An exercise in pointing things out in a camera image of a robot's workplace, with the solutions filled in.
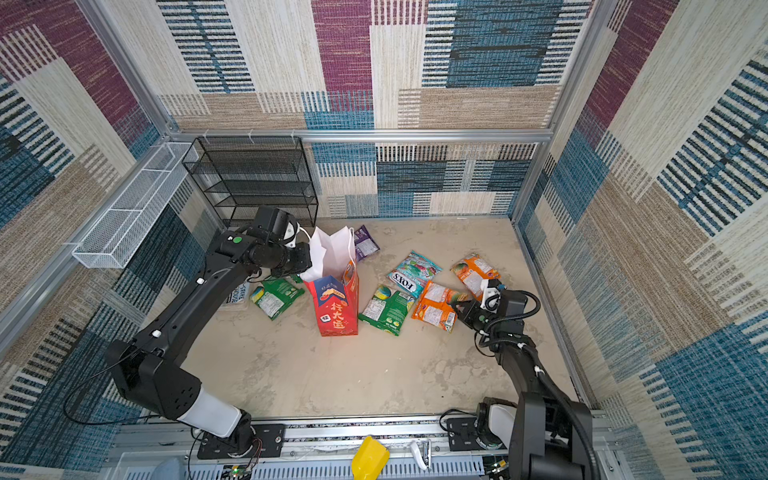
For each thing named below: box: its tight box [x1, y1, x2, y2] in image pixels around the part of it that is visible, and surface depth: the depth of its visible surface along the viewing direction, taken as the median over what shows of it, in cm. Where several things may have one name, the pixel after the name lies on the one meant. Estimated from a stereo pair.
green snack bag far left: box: [250, 274, 305, 321], surface depth 97 cm
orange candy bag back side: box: [450, 253, 502, 302], surface depth 103 cm
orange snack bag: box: [412, 280, 469, 333], surface depth 91 cm
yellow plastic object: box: [352, 436, 391, 480], surface depth 71 cm
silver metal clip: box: [410, 439, 432, 470], surface depth 71 cm
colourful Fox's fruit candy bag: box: [343, 260, 354, 286], surface depth 93 cm
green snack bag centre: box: [358, 284, 416, 337], surface depth 96 cm
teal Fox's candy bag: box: [387, 250, 444, 298], surface depth 104 cm
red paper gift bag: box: [300, 226, 359, 337], surface depth 84 cm
